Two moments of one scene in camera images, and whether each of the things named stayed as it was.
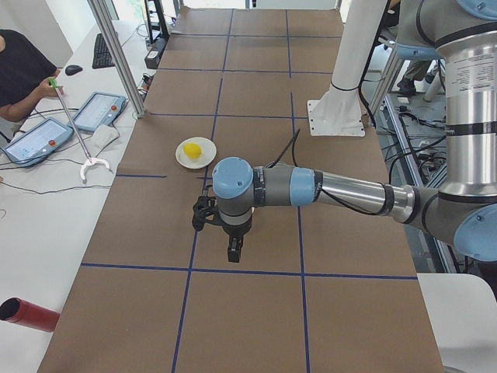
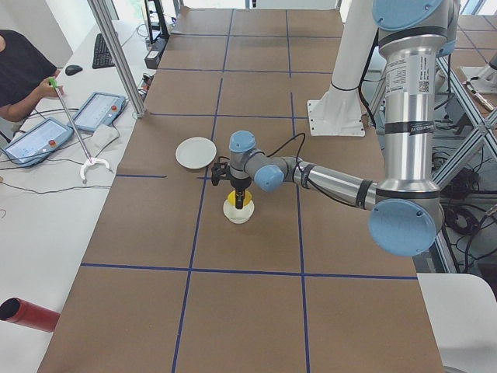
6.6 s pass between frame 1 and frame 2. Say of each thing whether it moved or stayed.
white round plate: stayed
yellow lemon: moved
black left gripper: moved
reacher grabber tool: stayed
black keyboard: stayed
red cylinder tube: stayed
